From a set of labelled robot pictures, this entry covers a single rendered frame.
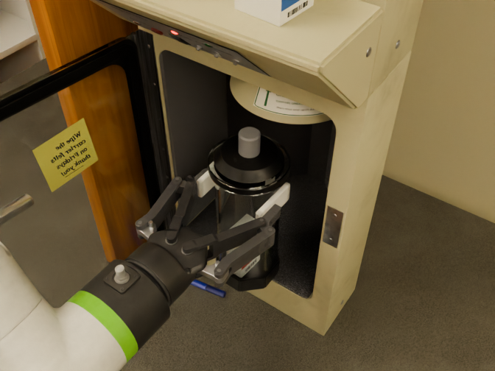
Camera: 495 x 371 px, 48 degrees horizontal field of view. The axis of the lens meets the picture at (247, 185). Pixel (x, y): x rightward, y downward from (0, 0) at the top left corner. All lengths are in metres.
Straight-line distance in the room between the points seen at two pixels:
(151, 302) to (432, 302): 0.55
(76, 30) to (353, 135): 0.37
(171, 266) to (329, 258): 0.24
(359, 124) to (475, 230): 0.58
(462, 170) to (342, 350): 0.44
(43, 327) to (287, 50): 0.34
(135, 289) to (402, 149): 0.72
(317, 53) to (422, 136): 0.71
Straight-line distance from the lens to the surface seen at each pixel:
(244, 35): 0.48
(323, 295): 0.85
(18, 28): 1.82
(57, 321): 0.59
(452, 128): 1.11
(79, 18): 0.75
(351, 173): 0.65
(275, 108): 0.69
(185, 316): 0.95
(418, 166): 1.19
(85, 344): 0.59
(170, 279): 0.64
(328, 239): 0.75
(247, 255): 0.67
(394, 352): 0.95
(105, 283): 0.62
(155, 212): 0.72
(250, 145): 0.69
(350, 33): 0.49
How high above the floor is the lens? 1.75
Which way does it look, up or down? 45 degrees down
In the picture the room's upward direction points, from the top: straight up
